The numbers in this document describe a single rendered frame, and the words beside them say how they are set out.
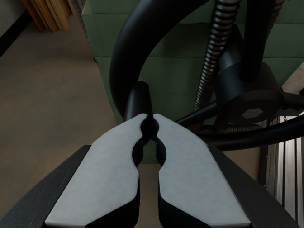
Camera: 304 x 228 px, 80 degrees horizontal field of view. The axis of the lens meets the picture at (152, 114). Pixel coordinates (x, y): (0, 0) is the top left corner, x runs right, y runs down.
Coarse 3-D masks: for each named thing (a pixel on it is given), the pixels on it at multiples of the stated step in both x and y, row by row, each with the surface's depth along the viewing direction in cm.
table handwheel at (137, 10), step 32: (160, 0) 11; (192, 0) 10; (256, 0) 11; (128, 32) 13; (160, 32) 12; (256, 32) 13; (128, 64) 14; (224, 64) 21; (256, 64) 15; (128, 96) 18; (224, 96) 18; (256, 96) 16; (288, 96) 20; (288, 128) 26
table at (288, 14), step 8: (216, 0) 19; (288, 0) 19; (296, 0) 19; (200, 8) 20; (208, 8) 20; (240, 8) 20; (288, 8) 20; (296, 8) 20; (192, 16) 21; (200, 16) 21; (208, 16) 21; (240, 16) 21; (280, 16) 21; (288, 16) 21; (296, 16) 21
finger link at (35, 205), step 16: (80, 160) 8; (48, 176) 7; (64, 176) 7; (32, 192) 6; (48, 192) 6; (16, 208) 6; (32, 208) 6; (48, 208) 6; (0, 224) 5; (16, 224) 5; (32, 224) 5
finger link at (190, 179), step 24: (168, 120) 11; (168, 144) 9; (192, 144) 9; (168, 168) 8; (192, 168) 8; (216, 168) 8; (168, 192) 6; (192, 192) 6; (216, 192) 6; (168, 216) 6; (192, 216) 6; (216, 216) 6; (240, 216) 6
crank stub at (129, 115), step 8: (136, 88) 16; (144, 88) 16; (136, 96) 15; (144, 96) 15; (128, 104) 15; (136, 104) 15; (144, 104) 15; (128, 112) 14; (136, 112) 14; (144, 112) 14; (144, 144) 14
